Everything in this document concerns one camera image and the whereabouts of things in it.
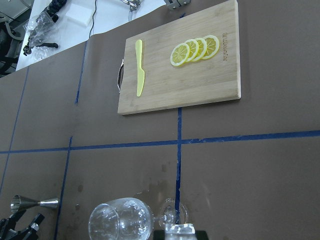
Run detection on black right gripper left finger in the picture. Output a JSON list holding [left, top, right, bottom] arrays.
[[152, 230, 165, 240]]

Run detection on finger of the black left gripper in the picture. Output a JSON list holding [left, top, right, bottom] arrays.
[[14, 213, 45, 240], [0, 210, 25, 234]]

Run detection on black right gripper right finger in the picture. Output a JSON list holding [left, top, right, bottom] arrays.
[[195, 230, 208, 240]]

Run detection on clear ice cube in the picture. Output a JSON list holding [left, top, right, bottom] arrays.
[[164, 223, 197, 240]]

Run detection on steel double jigger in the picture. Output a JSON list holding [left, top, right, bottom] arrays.
[[10, 194, 60, 214]]

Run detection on clear wine glass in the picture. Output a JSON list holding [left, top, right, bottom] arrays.
[[88, 197, 189, 240]]

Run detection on bamboo cutting board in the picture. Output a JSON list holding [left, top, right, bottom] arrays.
[[117, 0, 241, 115]]

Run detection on yellow plastic knife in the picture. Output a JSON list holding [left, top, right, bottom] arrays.
[[135, 39, 145, 97]]

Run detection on lemon slice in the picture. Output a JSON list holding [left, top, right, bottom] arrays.
[[192, 37, 207, 62], [185, 39, 199, 63], [201, 35, 220, 60], [170, 43, 190, 67]]

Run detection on plastic bag with black parts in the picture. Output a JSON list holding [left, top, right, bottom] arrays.
[[22, 0, 67, 56]]

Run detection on aluminium frame post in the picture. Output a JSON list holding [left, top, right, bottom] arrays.
[[164, 0, 191, 10]]

